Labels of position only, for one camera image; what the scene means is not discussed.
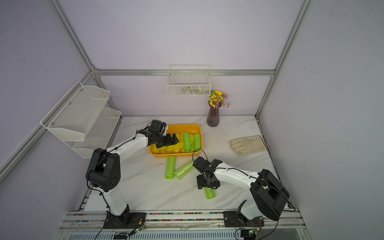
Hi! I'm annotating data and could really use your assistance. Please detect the yellow trash bag roll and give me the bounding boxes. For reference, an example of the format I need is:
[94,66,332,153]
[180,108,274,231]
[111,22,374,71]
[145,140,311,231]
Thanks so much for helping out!
[174,134,183,153]
[152,145,174,154]

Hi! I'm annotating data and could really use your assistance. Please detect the green trash bag roll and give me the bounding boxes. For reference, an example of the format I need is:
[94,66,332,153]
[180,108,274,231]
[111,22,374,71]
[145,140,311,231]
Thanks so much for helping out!
[204,187,216,200]
[174,160,195,181]
[183,133,193,153]
[193,134,202,151]
[165,156,176,180]

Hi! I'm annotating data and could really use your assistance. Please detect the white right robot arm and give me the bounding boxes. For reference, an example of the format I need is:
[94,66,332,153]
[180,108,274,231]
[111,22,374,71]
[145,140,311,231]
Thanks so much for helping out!
[193,157,290,221]

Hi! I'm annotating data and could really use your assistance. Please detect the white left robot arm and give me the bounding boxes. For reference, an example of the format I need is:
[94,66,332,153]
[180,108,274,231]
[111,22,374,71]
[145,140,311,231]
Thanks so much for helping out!
[86,134,179,217]

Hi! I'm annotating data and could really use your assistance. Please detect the yellow plastic storage box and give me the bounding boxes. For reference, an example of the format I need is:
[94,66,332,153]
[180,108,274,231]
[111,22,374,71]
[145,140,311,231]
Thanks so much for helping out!
[149,124,203,158]

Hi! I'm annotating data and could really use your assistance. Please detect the purple glass vase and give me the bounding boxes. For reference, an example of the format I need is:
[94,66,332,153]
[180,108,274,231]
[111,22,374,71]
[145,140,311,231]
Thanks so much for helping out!
[207,105,220,128]

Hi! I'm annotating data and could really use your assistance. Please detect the beige work glove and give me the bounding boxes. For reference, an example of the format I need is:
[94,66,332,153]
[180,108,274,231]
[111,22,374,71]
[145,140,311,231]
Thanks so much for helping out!
[229,135,267,155]

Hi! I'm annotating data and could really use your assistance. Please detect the yellow and purple flowers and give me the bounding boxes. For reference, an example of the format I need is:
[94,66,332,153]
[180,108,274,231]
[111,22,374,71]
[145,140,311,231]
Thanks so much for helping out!
[208,90,231,109]

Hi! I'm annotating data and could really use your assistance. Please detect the white mesh lower shelf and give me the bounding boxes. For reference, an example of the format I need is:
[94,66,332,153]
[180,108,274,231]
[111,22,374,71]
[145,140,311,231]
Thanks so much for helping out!
[72,108,121,159]

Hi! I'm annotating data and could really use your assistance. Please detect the white mesh shelf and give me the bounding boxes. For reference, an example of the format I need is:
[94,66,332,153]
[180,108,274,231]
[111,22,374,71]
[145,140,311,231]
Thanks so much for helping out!
[72,108,121,159]
[40,82,110,142]

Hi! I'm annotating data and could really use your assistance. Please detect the white mesh upper shelf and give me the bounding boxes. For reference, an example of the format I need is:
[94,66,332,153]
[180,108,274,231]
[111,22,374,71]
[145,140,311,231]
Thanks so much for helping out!
[40,82,110,142]

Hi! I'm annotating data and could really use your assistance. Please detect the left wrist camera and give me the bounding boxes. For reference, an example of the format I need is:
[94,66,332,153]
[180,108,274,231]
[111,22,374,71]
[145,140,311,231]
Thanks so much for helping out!
[148,120,167,136]

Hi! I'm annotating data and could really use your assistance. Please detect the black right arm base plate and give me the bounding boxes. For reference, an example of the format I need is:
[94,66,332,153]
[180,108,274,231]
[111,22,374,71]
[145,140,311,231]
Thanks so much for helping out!
[223,211,265,228]

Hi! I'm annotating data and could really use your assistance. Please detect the white wire wall basket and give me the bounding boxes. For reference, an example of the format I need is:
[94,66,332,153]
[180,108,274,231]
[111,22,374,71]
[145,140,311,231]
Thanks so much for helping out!
[167,65,211,97]

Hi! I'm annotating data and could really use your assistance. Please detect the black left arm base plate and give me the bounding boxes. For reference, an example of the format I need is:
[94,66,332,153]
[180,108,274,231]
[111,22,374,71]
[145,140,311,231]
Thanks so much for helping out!
[103,212,147,229]

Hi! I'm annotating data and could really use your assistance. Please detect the aluminium rail frame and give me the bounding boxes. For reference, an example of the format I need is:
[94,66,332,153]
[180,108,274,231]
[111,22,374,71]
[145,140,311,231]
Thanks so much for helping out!
[55,210,311,240]

